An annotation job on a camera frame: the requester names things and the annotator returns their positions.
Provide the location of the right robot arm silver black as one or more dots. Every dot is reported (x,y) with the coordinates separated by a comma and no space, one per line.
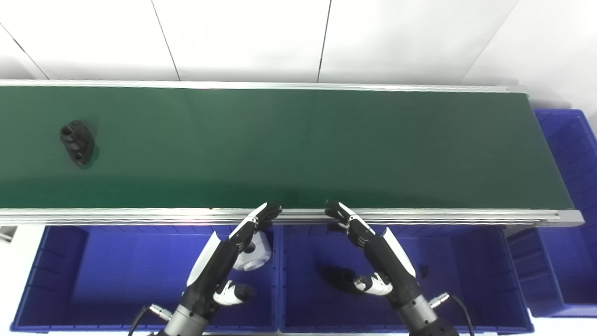
(424,319)

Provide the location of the blue plastic bin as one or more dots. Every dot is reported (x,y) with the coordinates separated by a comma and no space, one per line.
(573,266)
(471,284)
(116,280)

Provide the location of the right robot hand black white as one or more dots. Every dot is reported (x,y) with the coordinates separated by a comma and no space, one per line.
(394,268)

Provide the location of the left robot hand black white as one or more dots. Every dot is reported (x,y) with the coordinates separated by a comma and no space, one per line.
(214,266)

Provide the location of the white block part with hole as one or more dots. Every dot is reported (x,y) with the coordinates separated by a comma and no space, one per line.
(261,255)

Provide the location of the black flanged part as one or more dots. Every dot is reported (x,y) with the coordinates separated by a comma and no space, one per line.
(335,277)
(77,141)

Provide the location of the green conveyor belt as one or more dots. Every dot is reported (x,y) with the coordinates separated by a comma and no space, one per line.
(443,216)
(303,144)

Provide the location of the left robot arm silver black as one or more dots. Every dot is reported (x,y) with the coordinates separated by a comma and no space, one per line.
(184,324)

